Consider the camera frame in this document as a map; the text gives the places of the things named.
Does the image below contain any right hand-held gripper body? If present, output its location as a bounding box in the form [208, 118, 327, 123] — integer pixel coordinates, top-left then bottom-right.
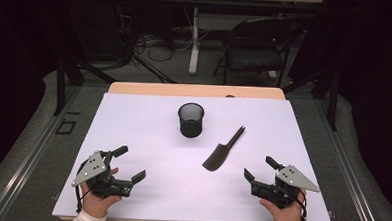
[249, 162, 322, 211]

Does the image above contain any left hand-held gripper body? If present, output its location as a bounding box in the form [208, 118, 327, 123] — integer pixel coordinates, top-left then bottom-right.
[70, 148, 135, 201]

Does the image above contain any black comb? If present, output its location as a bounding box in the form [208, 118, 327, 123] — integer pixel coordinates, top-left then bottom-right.
[201, 124, 246, 174]

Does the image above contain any black mesh cup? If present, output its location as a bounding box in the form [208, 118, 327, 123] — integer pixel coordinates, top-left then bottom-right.
[176, 102, 206, 140]

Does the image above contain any person's left hand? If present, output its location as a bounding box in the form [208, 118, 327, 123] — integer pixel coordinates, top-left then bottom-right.
[78, 166, 124, 219]

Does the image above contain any person's right hand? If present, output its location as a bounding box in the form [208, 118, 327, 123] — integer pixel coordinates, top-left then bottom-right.
[258, 186, 309, 221]

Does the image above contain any white table board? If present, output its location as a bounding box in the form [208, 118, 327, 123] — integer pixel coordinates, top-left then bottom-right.
[51, 89, 337, 221]

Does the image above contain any black metal stand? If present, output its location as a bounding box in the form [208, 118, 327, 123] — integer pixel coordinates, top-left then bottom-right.
[52, 50, 119, 120]
[280, 63, 341, 132]

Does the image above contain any wooden table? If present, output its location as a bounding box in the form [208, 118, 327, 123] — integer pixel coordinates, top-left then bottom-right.
[58, 78, 329, 221]

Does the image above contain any black folding chair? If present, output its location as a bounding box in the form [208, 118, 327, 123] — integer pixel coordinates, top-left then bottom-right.
[212, 13, 306, 89]

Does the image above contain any white-legged desk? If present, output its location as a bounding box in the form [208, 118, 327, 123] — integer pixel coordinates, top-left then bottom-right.
[169, 0, 325, 81]

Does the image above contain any left hand-held gripper black cable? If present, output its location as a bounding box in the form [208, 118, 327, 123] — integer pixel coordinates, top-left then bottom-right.
[73, 164, 92, 214]

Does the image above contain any hand-held gripper black cable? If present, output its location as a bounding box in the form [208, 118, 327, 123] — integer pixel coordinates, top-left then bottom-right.
[293, 189, 310, 221]
[73, 164, 92, 214]

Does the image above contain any right hand-held gripper black cable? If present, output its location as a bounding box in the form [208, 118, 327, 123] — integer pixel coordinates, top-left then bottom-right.
[293, 189, 310, 221]

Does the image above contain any aluminium floor rail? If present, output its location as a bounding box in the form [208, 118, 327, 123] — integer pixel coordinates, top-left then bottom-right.
[0, 81, 83, 221]
[307, 97, 391, 221]

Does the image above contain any bundle of floor cables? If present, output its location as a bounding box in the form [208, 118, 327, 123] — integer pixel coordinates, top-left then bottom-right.
[112, 3, 210, 76]

